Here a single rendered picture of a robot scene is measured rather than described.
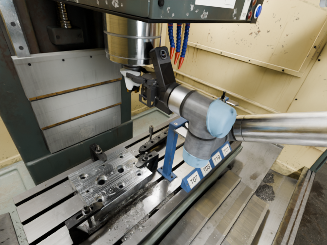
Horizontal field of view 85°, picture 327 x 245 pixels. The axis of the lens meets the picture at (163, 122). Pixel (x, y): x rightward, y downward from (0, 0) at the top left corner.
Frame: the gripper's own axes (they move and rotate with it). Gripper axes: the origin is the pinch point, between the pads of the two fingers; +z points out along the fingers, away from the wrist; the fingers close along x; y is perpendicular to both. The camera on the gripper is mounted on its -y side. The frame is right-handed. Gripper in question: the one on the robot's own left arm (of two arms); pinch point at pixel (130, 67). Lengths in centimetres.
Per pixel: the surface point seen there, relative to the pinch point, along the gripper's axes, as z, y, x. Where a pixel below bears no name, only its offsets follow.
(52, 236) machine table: -1, 57, -37
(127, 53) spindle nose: -6.8, -6.5, -5.8
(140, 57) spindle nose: -8.6, -5.5, -3.2
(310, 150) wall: -59, 54, 101
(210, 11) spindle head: -21.8, -17.4, 4.7
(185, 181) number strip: -20, 51, 16
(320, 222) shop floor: -106, 147, 151
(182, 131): -13.4, 25.3, 16.1
